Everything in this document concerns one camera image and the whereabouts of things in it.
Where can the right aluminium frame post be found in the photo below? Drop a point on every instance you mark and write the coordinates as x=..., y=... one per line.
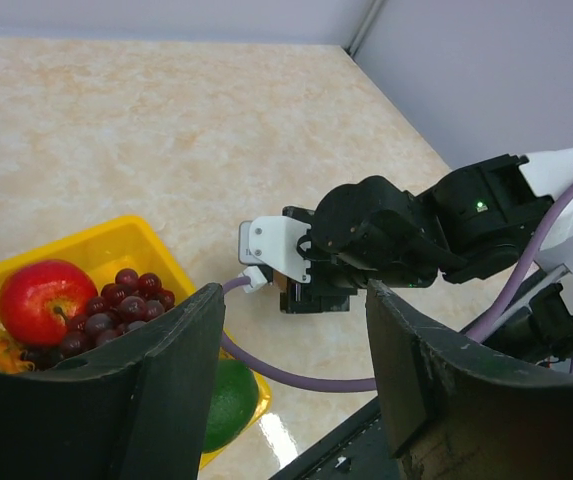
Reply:
x=363, y=27

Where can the purple grape bunch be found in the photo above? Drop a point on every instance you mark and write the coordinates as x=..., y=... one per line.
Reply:
x=122, y=306

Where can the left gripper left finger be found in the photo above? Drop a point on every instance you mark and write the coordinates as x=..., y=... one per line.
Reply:
x=134, y=408

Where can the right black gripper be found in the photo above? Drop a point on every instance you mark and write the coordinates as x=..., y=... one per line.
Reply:
x=332, y=281

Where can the yellow plastic tray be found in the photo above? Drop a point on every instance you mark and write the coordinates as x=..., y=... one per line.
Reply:
x=101, y=251

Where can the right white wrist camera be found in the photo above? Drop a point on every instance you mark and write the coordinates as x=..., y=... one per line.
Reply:
x=272, y=241

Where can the green lime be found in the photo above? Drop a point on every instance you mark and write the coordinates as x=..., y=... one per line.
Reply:
x=233, y=404

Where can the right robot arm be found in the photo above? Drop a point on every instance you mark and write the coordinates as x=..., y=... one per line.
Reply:
x=477, y=221

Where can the red apple back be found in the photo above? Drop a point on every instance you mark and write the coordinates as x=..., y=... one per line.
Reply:
x=36, y=301

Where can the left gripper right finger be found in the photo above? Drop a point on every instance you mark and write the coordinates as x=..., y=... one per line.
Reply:
x=455, y=409

